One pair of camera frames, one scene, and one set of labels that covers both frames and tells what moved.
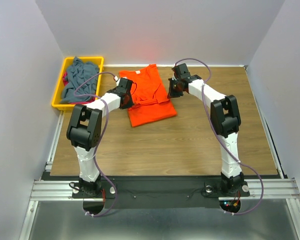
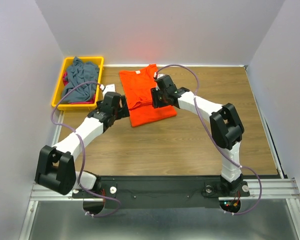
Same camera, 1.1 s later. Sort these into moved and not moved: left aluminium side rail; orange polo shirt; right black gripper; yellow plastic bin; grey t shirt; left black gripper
Moved: left black gripper; right black gripper
Not moved: yellow plastic bin; left aluminium side rail; orange polo shirt; grey t shirt
